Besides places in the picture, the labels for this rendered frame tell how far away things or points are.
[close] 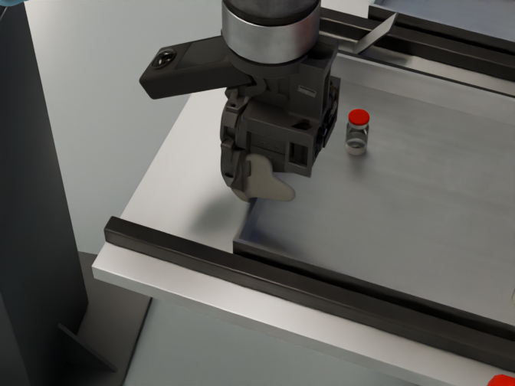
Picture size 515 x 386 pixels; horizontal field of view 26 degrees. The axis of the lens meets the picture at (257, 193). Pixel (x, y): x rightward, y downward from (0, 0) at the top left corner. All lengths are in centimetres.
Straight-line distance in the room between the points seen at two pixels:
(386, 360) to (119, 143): 140
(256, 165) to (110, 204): 125
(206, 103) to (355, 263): 25
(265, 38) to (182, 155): 30
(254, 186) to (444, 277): 19
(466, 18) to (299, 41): 45
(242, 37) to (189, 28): 169
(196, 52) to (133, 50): 155
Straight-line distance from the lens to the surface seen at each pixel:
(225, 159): 93
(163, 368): 198
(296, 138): 90
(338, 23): 121
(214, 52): 92
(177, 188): 108
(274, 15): 81
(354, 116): 108
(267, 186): 98
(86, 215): 219
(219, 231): 104
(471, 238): 105
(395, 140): 112
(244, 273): 99
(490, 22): 126
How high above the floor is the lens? 172
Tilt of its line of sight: 51 degrees down
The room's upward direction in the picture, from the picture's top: straight up
